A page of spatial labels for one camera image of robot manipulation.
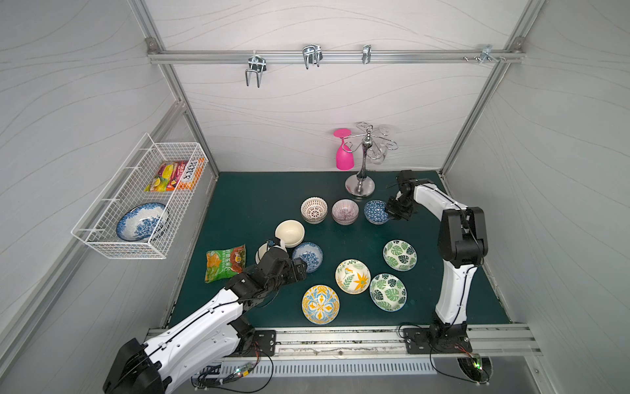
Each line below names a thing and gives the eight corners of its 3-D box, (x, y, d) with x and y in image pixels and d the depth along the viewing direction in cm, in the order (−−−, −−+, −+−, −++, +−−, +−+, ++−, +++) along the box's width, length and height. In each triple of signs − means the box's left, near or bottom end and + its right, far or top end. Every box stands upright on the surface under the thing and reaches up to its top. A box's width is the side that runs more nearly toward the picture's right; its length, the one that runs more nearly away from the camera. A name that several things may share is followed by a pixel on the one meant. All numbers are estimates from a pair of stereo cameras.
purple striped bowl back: (332, 227, 103) (332, 218, 97) (331, 208, 109) (332, 198, 104) (358, 227, 103) (360, 218, 97) (355, 208, 109) (357, 199, 104)
